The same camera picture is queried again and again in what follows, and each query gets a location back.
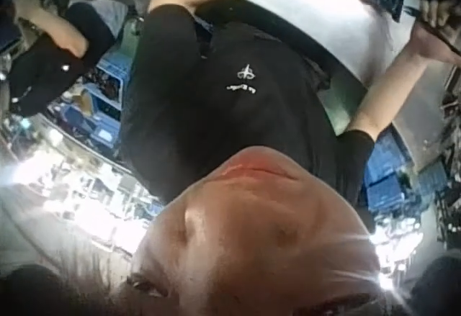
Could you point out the person's right hand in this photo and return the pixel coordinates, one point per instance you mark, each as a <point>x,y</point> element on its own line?
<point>434,39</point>

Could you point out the thin black tool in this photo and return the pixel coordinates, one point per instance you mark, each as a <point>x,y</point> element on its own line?
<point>412,12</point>

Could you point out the cluttered metal rack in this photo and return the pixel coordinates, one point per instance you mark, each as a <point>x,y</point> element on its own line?
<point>448,143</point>

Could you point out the row of blue bins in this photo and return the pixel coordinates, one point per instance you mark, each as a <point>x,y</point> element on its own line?
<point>389,183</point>

